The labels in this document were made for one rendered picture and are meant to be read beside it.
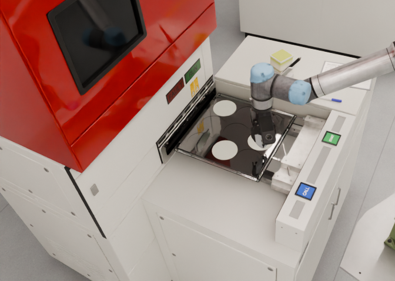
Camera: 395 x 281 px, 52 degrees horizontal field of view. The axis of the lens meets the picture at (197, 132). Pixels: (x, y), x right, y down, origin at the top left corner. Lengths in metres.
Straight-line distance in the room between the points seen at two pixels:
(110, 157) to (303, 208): 0.64
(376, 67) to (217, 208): 0.72
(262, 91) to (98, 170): 0.58
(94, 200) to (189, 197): 0.38
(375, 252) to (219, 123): 0.75
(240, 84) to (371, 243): 0.81
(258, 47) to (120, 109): 0.93
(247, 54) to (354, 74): 0.69
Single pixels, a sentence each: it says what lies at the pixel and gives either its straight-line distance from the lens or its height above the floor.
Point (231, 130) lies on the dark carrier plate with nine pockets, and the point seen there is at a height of 0.90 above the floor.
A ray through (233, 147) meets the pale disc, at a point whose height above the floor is 0.90.
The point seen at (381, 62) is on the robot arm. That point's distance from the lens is 1.39.
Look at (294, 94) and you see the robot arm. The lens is 1.29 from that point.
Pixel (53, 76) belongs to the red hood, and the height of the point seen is 1.54.
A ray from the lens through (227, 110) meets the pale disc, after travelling 1.76.
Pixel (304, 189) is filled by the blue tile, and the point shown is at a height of 0.96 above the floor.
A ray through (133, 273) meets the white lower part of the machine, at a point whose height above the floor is 0.50.
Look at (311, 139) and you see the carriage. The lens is 1.67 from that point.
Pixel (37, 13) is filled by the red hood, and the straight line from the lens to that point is 0.97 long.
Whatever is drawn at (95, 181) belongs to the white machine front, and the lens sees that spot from 1.36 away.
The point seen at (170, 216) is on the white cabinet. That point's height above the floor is 0.79.
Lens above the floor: 2.10
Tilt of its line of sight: 46 degrees down
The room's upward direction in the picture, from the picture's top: 10 degrees counter-clockwise
